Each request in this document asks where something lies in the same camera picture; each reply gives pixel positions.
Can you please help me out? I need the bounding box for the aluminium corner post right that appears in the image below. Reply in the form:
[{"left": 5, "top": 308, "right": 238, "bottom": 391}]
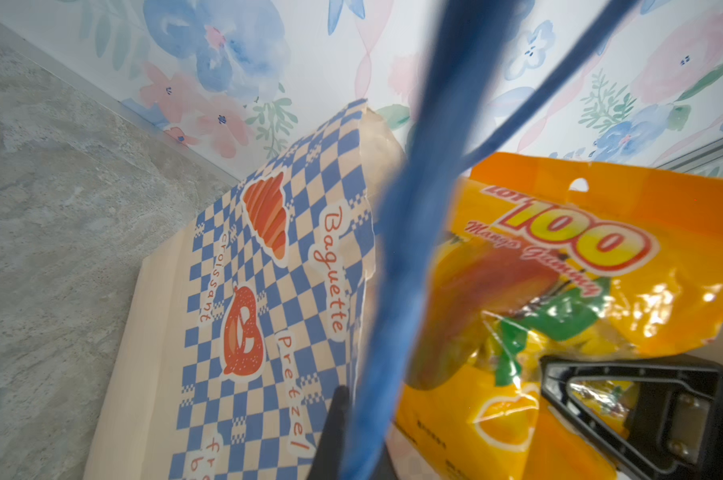
[{"left": 657, "top": 138, "right": 723, "bottom": 173}]

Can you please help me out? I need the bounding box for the yellow mango gummy bag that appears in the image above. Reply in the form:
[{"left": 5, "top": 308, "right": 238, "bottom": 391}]
[{"left": 395, "top": 154, "right": 723, "bottom": 479}]

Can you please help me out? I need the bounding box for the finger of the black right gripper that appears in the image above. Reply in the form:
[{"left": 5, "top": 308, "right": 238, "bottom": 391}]
[{"left": 541, "top": 355, "right": 723, "bottom": 479}]

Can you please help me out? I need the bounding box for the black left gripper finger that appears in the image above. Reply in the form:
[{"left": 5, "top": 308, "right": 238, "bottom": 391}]
[{"left": 307, "top": 385, "right": 397, "bottom": 480}]

